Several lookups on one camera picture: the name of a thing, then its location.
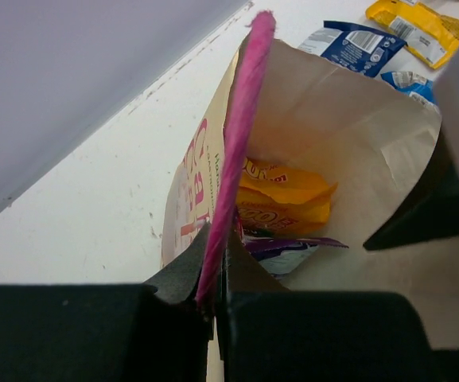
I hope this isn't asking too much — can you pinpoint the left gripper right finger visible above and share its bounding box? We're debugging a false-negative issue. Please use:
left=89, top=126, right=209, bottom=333
left=217, top=234, right=459, bottom=381

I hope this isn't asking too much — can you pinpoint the pink beige paper bag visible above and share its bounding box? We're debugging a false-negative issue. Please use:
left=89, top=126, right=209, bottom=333
left=159, top=10, right=459, bottom=382

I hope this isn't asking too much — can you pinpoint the purple snack packet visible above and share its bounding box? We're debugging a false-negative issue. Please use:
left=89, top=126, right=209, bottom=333
left=235, top=214, right=350, bottom=279

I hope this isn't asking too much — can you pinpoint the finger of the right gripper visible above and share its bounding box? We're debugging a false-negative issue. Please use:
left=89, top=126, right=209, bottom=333
left=364, top=134, right=459, bottom=251

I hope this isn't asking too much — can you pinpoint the yellow M&M snack packet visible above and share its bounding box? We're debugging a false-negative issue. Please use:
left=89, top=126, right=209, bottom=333
left=365, top=0, right=459, bottom=70

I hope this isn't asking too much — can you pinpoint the blue M&M snack packet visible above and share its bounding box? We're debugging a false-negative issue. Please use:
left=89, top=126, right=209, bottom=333
left=380, top=71, right=440, bottom=114

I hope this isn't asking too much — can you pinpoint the orange yellow snack packet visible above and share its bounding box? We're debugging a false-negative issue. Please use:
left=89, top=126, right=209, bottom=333
left=236, top=158, right=337, bottom=236

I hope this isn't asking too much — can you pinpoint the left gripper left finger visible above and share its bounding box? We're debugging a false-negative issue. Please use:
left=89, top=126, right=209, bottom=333
left=0, top=225, right=210, bottom=381

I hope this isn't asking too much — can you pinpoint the dark blue snack packet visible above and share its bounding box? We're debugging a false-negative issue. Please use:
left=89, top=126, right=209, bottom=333
left=298, top=21, right=406, bottom=78

